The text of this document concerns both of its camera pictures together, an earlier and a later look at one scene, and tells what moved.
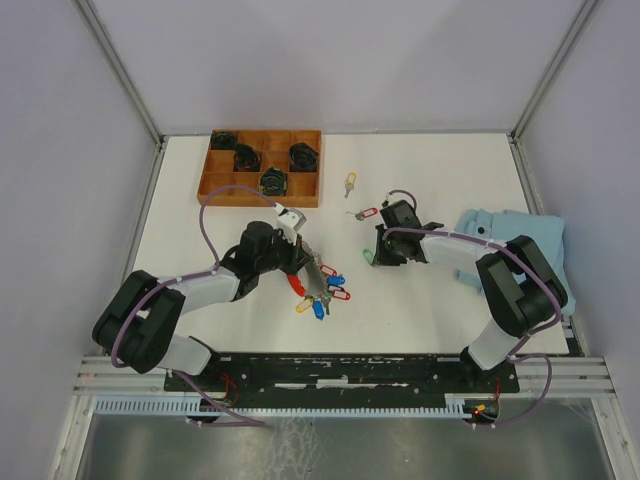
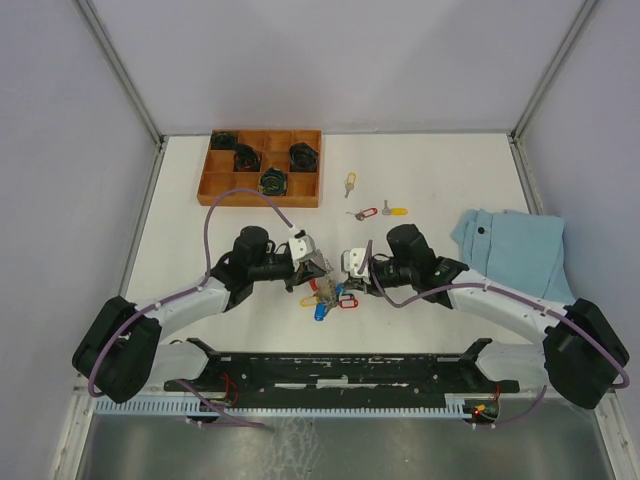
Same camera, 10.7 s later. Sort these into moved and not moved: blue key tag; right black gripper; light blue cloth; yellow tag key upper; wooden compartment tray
Moved: right black gripper
Not moved: light blue cloth; yellow tag key upper; wooden compartment tray; blue key tag
